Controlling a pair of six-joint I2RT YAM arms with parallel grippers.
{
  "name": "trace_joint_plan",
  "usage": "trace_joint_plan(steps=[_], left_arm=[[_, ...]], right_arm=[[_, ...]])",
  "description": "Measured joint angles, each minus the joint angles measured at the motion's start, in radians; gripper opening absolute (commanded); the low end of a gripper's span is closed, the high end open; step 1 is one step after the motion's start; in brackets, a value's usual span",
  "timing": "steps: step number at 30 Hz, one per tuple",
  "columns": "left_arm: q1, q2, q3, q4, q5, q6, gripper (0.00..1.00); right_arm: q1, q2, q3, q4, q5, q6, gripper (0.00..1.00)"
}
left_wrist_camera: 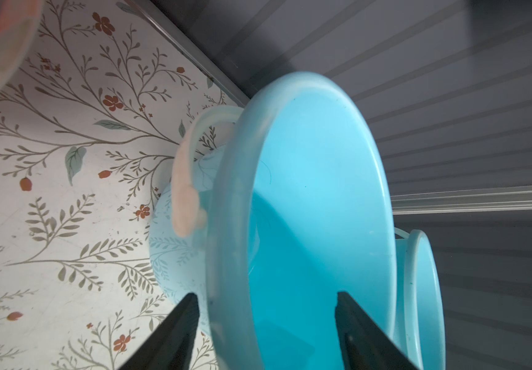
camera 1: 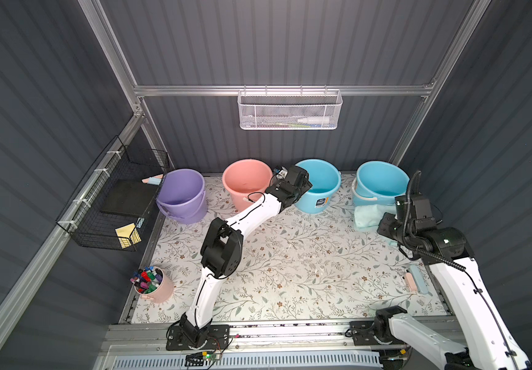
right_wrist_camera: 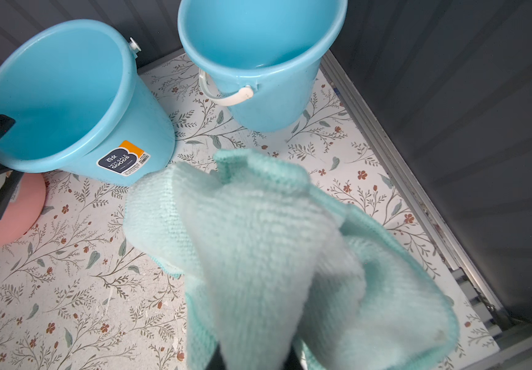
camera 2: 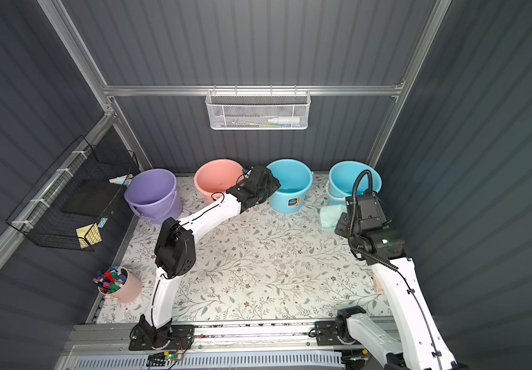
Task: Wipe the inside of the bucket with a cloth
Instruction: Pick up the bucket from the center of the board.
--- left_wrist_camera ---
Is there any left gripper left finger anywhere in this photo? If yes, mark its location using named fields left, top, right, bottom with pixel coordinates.
left=120, top=293, right=200, bottom=370

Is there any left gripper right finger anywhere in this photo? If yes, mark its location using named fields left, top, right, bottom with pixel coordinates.
left=335, top=291, right=416, bottom=370

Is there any blue bucket with label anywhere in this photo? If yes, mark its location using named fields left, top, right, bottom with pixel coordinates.
left=150, top=72, right=396, bottom=369

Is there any blue bucket white handle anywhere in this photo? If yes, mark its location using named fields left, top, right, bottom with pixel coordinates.
left=393, top=228, right=446, bottom=370

